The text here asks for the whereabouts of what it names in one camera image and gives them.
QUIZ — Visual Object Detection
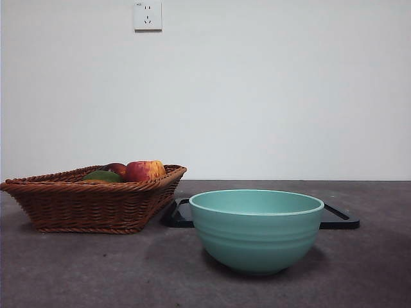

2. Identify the brown wicker basket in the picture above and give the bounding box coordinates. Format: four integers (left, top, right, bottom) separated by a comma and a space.
0, 164, 188, 235

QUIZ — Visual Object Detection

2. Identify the black rectangular tray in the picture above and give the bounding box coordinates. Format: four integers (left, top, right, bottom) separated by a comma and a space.
163, 198, 360, 230

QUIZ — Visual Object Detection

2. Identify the dark red fruit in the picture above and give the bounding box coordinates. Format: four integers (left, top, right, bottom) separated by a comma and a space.
103, 162, 127, 176

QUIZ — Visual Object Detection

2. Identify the red yellow apple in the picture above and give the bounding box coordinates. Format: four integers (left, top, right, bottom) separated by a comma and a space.
125, 160, 166, 182

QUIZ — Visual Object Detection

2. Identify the white wall socket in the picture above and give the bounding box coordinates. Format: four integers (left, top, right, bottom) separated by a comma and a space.
134, 1, 163, 32

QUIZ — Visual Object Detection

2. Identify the green fruit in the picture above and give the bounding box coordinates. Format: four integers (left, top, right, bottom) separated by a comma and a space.
82, 169, 122, 183

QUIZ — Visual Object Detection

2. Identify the teal ceramic bowl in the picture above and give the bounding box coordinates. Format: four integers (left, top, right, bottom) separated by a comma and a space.
188, 189, 325, 276

